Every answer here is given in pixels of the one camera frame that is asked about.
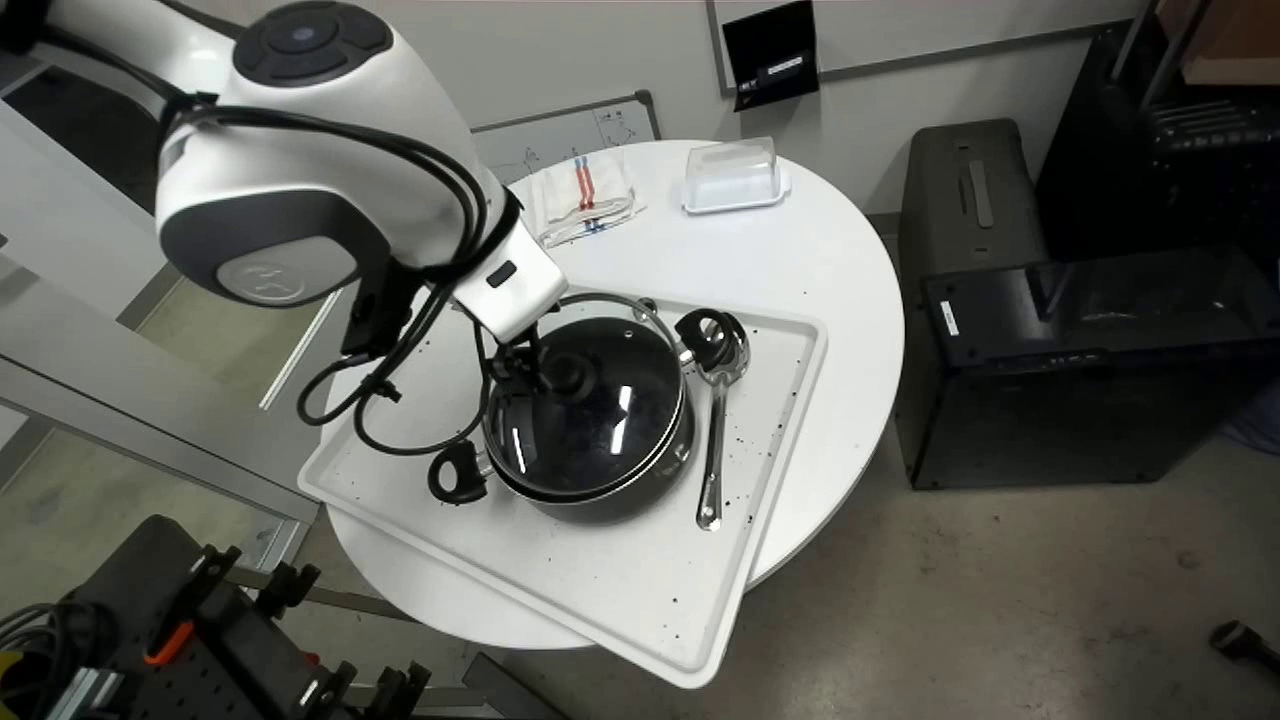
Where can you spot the folded white striped cloth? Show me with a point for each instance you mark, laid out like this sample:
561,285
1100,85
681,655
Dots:
582,196

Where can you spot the open cardboard box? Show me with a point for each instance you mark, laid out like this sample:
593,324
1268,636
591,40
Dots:
1233,40

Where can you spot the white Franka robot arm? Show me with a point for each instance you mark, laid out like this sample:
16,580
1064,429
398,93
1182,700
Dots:
335,135

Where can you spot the black pot with glass lid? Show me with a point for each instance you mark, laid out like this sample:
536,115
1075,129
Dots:
601,415

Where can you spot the black wall marker holder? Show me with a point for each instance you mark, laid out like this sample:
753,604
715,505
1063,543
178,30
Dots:
769,55

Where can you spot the black cooking pot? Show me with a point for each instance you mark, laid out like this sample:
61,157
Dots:
584,503

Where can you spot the small black floor object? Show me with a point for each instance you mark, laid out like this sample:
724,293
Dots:
1246,645

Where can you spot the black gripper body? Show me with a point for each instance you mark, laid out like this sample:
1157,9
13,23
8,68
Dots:
520,353

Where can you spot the clear plastic container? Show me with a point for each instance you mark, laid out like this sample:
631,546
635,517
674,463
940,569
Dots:
734,180

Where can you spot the black perforated tool stand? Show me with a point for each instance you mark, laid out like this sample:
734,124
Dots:
146,600

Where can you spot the white plastic tray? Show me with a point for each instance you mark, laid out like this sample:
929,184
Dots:
627,600

